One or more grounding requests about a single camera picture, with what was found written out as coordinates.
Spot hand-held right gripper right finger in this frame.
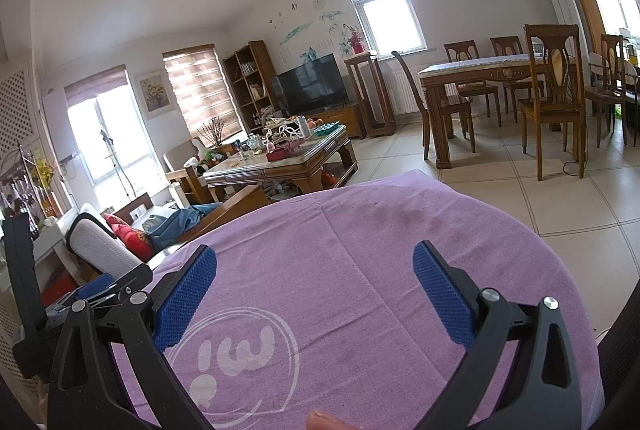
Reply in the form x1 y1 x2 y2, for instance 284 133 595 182
411 239 584 430

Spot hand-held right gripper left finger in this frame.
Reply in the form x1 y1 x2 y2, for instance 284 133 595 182
46 245 219 430

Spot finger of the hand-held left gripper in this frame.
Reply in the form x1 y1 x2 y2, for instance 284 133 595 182
99 265 154 307
74 272 118 302

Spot person's right hand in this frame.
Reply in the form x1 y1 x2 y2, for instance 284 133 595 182
305 409 364 430

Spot grey white back cushion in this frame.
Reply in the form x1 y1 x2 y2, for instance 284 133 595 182
67 212 151 278

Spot red pillow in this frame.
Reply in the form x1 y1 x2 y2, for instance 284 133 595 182
102 212 158 261

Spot blue clothing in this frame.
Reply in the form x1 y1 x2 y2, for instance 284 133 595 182
145 202 223 251

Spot purple tablecloth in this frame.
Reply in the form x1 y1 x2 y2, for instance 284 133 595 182
112 169 601 430

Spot wooden sofa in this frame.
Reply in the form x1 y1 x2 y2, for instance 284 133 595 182
65 184 271 283

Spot wooden armchair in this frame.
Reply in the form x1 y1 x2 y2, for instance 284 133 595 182
164 137 236 206

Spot yellow flowers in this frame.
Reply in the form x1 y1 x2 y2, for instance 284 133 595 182
30 150 58 191

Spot tripod stand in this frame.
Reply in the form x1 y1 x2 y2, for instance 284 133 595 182
99 129 136 206

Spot large bright window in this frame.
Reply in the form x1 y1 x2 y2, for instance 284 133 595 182
64 64 168 201

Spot vase with bare branches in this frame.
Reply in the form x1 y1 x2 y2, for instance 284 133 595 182
196 115 226 148

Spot red box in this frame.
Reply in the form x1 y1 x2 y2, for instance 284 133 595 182
265 147 303 162

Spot white lattice cabinet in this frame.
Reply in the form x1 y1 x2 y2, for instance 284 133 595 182
0 57 68 391

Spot wooden coffee table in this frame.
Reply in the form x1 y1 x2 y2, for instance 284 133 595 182
204 125 360 196

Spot framed sunflower picture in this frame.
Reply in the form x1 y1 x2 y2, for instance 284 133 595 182
134 69 177 120

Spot wooden dining chair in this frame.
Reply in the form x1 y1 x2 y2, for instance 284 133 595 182
444 40 502 128
519 24 588 182
490 36 546 113
391 51 477 161
584 34 632 148

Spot window with striped blind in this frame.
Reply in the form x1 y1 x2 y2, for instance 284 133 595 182
162 44 243 143

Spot wooden television cabinet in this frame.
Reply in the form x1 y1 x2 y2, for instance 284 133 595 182
307 102 368 141

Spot white radiator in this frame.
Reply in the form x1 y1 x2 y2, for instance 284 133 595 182
380 60 458 116

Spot wooden plant stand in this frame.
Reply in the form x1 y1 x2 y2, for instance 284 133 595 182
344 51 397 140

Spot wooden dining table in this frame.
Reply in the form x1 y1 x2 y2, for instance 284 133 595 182
419 54 561 170

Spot black television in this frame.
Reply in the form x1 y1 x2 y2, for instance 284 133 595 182
271 53 351 117

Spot wooden bookshelf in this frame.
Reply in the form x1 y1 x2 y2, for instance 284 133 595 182
222 41 278 136

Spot red potted plant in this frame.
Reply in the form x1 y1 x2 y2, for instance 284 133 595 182
345 25 368 56

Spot small white window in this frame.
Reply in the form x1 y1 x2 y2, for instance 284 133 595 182
342 0 428 61

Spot white standing air conditioner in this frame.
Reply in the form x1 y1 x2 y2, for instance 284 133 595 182
541 0 586 36

